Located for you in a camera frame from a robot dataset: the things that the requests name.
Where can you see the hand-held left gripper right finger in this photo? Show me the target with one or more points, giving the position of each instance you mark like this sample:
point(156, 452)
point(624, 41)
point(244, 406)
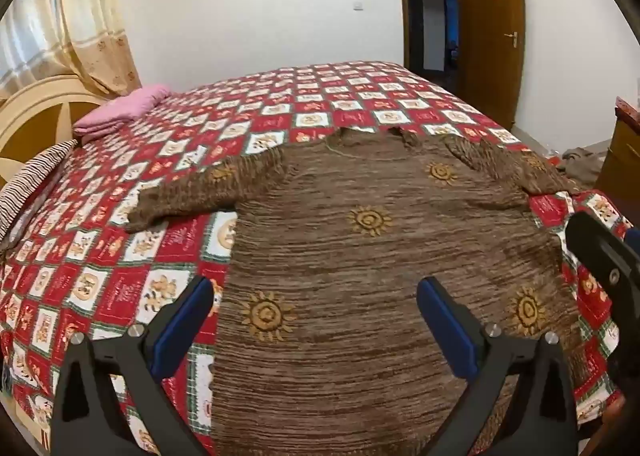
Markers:
point(445, 331)

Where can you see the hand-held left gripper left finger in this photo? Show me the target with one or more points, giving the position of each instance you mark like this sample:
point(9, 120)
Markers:
point(182, 331)

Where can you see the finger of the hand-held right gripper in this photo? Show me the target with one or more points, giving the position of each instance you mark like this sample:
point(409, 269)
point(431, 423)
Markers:
point(600, 256)

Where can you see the brown knit sweater sun pattern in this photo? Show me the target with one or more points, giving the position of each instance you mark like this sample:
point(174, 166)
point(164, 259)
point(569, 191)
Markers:
point(350, 286)

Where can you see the grey-brown cloth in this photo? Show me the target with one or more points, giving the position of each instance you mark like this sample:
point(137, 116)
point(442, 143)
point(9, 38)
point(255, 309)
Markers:
point(580, 161)

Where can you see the wooden chair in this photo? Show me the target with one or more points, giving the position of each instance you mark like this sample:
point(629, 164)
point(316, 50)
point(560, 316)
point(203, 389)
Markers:
point(620, 156)

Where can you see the red checked bed quilt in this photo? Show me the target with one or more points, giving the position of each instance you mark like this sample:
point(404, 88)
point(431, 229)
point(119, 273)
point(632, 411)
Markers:
point(150, 146)

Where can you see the striped pillow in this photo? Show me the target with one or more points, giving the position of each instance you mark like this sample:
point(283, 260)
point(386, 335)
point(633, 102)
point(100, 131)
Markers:
point(30, 181)

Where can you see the brown wooden door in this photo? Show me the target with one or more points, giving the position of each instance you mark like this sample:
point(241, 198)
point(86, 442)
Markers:
point(490, 61)

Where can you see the pink folded blanket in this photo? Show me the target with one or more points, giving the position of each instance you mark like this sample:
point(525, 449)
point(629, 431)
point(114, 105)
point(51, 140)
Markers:
point(120, 111)

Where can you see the cream wooden headboard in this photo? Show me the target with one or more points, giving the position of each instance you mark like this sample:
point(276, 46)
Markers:
point(30, 111)

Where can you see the beige patterned curtain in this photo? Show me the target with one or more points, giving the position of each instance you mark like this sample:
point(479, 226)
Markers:
point(90, 36)

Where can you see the brown door frame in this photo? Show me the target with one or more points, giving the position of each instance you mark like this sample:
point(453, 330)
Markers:
point(402, 11)

